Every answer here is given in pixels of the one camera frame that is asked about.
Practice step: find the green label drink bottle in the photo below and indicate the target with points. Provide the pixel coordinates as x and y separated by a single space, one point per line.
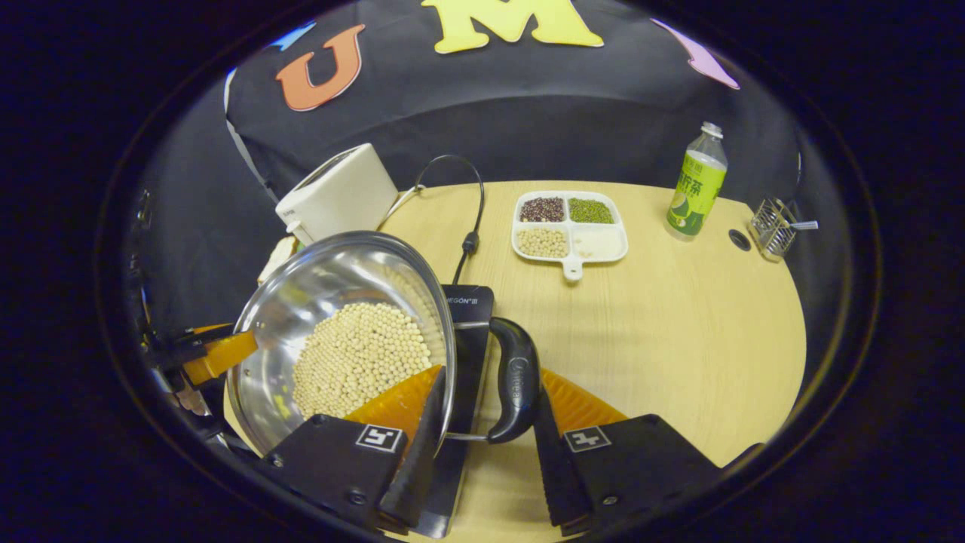
697 188

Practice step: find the black backdrop cloth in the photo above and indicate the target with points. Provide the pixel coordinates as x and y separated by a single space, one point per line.
490 113

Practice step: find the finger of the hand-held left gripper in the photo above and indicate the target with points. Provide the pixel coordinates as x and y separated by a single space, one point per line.
219 354

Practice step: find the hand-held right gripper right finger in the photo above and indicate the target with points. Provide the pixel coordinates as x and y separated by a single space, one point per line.
554 475

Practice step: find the stainless steel pot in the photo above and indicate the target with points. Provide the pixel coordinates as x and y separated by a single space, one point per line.
339 271

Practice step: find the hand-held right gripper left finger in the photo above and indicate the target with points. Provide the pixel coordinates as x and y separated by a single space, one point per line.
426 467

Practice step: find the white divided bean plate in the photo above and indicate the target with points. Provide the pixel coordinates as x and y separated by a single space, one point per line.
603 243

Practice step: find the pile of soybeans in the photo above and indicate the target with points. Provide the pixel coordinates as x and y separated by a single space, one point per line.
354 354

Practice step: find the black induction cooktop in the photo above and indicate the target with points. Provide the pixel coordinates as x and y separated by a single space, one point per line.
471 377

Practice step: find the white toaster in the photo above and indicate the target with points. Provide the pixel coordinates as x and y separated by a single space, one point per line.
343 196

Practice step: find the small tray with bread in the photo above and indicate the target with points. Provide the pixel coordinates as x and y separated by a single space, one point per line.
275 256

